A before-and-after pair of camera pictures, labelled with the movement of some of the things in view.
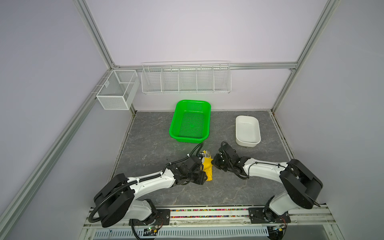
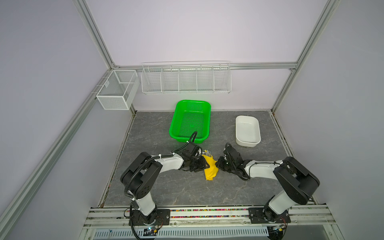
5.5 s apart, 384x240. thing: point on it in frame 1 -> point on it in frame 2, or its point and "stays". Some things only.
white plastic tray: x=247 y=131 stays
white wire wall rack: x=186 y=77 stays
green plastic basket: x=190 y=122 stays
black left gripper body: x=197 y=177 -> x=197 y=164
